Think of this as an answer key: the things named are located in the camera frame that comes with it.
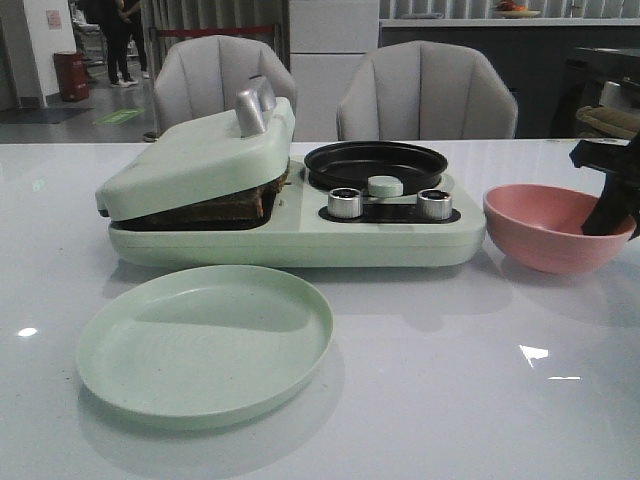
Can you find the silver knob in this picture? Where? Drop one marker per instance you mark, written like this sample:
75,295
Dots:
434,205
345,203

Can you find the light green plate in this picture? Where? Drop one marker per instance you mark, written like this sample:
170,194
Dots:
206,347

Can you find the black round frying pan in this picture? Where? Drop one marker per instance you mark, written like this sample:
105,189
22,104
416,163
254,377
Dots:
351,164

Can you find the green breakfast maker lid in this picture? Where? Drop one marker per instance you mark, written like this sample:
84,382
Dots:
198,161

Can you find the dark floor mat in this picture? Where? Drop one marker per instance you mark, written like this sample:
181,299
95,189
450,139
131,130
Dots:
45,116

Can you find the white cabinet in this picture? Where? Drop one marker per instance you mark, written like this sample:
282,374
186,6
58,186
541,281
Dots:
327,40

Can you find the pink bowl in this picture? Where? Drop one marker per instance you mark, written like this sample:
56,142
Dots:
540,226

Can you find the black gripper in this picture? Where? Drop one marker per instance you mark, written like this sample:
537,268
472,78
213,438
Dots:
620,195

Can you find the beige sofa cushion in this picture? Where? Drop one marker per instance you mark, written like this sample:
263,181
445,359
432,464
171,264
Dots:
606,122

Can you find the bread slice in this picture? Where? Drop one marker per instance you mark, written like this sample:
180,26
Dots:
277,185
247,208

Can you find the stanchion post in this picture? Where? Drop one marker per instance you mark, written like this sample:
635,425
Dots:
150,38

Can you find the red bin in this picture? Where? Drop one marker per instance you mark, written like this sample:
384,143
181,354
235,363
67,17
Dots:
71,76

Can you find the grey chair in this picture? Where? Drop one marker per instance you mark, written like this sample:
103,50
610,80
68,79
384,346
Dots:
423,90
196,88

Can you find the right grey chair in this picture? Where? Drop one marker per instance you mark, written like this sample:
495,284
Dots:
423,90

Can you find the person in black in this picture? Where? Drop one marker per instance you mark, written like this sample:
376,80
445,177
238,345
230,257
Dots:
120,22

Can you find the fruit bowl on counter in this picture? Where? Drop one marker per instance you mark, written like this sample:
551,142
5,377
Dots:
510,9

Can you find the right silver knob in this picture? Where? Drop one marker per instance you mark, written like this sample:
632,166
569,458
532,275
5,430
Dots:
434,205

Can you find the left silver knob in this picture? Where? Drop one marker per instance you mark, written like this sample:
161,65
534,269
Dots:
345,203

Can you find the left grey chair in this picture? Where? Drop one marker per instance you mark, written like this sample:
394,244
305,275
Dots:
196,88

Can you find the dark counter cabinet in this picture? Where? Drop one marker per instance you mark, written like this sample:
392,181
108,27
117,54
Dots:
553,66

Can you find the red barrier belt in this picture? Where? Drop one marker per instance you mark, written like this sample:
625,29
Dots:
231,31

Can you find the green breakfast maker base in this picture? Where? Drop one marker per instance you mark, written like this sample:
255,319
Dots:
297,236

